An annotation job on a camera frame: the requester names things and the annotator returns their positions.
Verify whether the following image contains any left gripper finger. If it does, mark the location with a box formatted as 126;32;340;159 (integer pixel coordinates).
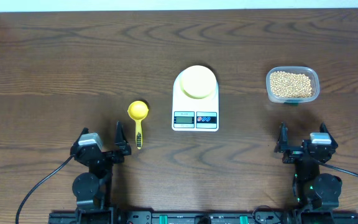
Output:
75;128;89;146
114;121;132;156

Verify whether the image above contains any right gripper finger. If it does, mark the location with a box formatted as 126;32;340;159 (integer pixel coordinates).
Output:
319;123;334;142
274;123;288;153

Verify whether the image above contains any yellow measuring scoop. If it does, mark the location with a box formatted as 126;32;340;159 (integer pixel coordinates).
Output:
127;101;149;149

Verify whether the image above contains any pale yellow plastic bowl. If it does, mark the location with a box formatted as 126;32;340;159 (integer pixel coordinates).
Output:
180;65;218;99

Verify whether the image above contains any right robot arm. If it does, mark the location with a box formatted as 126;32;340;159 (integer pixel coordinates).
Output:
274;123;342;222

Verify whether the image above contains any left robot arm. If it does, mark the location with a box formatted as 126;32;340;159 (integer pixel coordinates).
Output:
70;122;131;212

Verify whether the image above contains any white digital kitchen scale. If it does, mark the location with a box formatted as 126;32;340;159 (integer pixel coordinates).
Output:
172;72;219;132

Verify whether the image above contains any pile of soybeans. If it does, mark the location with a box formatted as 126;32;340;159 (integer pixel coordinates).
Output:
269;71;312;98

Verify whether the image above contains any clear plastic container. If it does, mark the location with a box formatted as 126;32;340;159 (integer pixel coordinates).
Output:
266;66;320;103

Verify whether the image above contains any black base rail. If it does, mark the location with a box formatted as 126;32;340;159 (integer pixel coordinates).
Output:
48;210;358;224

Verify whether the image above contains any left black cable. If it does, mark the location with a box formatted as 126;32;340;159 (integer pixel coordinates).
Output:
15;154;75;224

